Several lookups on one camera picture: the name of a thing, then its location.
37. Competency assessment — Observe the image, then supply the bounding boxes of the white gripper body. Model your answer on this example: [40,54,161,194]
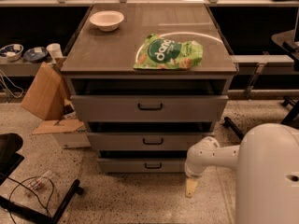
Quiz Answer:
[184,136,220,179]

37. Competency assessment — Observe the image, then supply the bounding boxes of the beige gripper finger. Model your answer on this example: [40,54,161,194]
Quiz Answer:
[185,178,198,198]

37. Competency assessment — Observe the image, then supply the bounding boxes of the grey bottom drawer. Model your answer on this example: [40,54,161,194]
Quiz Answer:
[97,150,187,174]

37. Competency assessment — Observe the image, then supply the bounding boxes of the grey drawer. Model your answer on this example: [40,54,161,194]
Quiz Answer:
[97,150,187,174]
[70,79,229,123]
[87,122,214,151]

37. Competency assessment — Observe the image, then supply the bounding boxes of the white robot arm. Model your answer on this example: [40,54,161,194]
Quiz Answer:
[185,123,299,224]

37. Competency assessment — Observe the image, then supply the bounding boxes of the grey drawer cabinet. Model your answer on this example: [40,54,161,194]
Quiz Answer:
[60,2,238,175]

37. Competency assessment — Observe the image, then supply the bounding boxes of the grey top drawer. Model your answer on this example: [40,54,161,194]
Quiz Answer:
[70,79,229,123]

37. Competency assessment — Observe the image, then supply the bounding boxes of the grey middle drawer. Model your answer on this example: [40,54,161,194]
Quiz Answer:
[87,122,214,151]

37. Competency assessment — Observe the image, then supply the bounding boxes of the black stand leg right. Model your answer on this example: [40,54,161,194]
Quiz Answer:
[222,117,244,140]

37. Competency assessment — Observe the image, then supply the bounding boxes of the black stand leg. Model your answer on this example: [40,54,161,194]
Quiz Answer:
[222,117,244,140]
[0,179,84,224]

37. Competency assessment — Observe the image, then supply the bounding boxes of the green snack bag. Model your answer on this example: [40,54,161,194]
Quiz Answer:
[134,34,203,70]

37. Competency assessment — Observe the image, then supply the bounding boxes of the white cardboard box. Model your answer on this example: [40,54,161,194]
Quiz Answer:
[33,112,90,148]

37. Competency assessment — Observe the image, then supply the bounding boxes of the clear plastic wrapper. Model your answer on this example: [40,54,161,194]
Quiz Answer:
[28,170,53,190]

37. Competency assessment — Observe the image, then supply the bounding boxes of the white bowl on cabinet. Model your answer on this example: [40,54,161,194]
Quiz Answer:
[90,10,124,32]

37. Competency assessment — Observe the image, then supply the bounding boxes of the brown cardboard box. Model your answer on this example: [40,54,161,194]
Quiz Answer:
[21,63,70,120]

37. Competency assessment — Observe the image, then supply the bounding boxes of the white paper cup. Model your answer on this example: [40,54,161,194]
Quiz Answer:
[47,43,63,59]

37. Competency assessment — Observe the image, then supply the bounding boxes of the black chair seat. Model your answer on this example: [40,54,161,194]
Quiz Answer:
[0,133,23,185]

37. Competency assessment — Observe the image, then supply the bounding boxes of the black stand leg left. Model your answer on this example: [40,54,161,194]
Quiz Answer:
[0,179,84,224]

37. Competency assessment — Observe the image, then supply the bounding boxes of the dark blue plate bowl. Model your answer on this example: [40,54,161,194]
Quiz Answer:
[23,47,48,63]

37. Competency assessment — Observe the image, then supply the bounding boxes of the blue patterned bowl left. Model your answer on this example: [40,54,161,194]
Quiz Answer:
[0,44,23,62]

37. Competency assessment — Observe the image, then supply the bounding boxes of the black cable on floor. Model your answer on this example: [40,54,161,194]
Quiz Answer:
[0,173,56,224]

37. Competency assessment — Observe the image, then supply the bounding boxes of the white cable left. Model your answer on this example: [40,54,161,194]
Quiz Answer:
[0,69,24,100]

